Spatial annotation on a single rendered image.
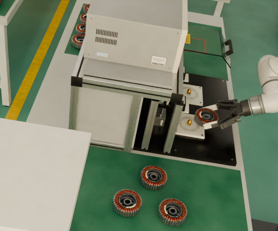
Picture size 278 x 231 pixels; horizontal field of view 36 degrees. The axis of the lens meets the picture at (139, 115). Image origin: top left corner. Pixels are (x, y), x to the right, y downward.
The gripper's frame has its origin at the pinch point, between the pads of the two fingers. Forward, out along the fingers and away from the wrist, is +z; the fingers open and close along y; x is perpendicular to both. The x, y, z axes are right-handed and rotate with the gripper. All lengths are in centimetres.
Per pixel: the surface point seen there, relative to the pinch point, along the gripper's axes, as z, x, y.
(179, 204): 13, 1, -49
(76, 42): 65, 32, 53
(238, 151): -10.0, -16.7, -10.0
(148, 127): 20.8, 19.0, -19.6
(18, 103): 142, -13, 82
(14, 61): 158, -4, 132
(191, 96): 7.8, -2.2, 21.8
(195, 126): 6.8, -2.8, -1.2
